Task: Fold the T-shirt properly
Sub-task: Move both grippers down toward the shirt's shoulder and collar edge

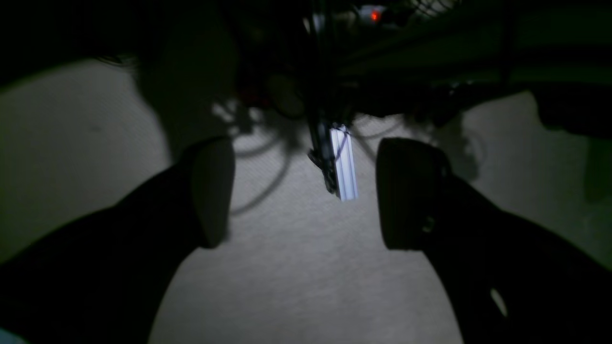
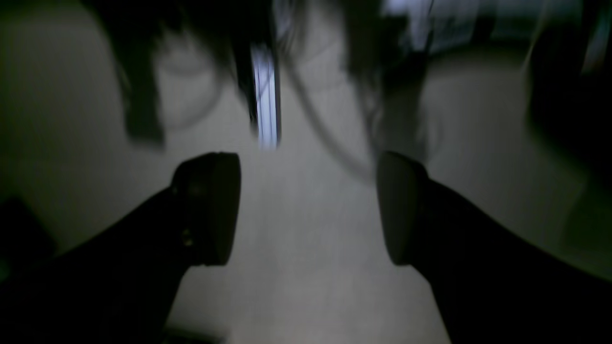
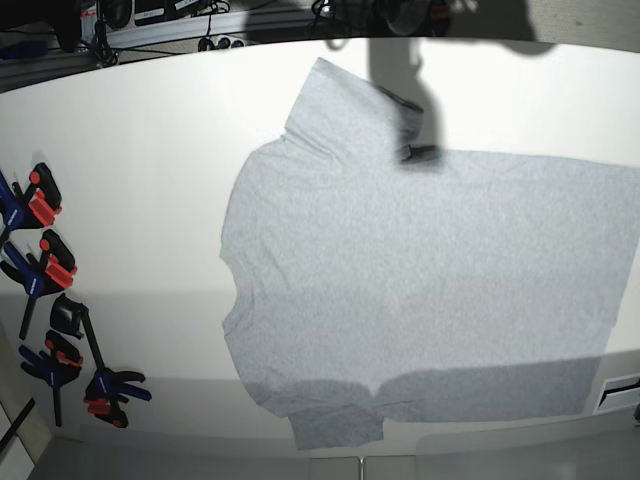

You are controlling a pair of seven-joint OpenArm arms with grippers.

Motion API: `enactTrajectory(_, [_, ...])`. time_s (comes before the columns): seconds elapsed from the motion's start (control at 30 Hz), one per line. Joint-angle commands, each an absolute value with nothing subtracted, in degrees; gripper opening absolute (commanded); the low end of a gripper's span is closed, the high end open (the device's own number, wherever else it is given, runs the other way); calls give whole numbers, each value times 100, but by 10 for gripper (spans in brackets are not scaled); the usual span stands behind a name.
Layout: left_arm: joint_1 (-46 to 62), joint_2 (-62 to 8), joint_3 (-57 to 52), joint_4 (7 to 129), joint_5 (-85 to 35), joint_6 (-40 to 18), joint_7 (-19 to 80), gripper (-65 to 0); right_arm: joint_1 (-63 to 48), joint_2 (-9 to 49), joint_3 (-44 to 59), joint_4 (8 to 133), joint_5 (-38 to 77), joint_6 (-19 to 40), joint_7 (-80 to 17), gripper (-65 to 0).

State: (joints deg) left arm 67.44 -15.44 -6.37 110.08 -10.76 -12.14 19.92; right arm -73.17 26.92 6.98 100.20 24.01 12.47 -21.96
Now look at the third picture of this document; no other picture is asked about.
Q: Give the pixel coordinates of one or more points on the black strip at edge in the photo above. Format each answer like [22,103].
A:
[17,423]

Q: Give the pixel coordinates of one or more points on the long black bar clamp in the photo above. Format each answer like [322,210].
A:
[108,390]

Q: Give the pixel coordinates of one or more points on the lower left blue clamp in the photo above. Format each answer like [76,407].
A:
[57,367]

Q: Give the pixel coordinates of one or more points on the blue red clamp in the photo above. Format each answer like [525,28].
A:
[33,208]
[51,273]

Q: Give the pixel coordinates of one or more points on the top blue red clamp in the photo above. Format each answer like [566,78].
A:
[33,208]

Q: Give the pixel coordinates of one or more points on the grey T-shirt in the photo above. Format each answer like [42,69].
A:
[378,279]

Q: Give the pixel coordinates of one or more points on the black power strip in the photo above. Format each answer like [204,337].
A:
[221,42]

